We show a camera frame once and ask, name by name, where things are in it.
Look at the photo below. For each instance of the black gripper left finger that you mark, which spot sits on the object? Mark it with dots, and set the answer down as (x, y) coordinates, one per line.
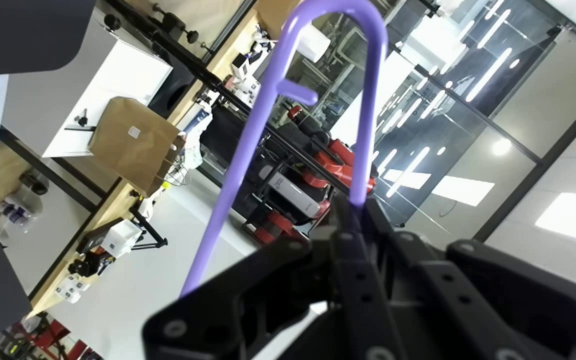
(268, 293)

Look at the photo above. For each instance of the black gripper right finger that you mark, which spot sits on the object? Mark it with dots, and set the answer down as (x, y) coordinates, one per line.
(488, 306)

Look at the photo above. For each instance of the red and black equipment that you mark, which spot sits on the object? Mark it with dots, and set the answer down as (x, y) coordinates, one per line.
(339, 156)

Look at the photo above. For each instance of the small white device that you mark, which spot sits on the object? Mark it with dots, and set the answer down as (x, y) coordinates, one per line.
(121, 238)

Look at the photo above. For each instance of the light wooden desk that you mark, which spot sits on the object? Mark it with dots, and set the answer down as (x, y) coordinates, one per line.
(100, 212)

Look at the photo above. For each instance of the brown cardboard box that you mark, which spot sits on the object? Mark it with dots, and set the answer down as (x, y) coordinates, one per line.
(134, 142)

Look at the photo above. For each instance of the white table top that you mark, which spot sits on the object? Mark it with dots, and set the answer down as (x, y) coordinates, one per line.
(115, 81)

